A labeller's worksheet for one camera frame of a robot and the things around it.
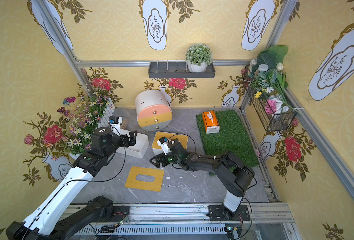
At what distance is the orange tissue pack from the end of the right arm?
35 cm

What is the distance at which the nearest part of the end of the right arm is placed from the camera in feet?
2.22

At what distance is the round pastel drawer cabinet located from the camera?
3.02 ft

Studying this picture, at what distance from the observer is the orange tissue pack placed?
1022mm
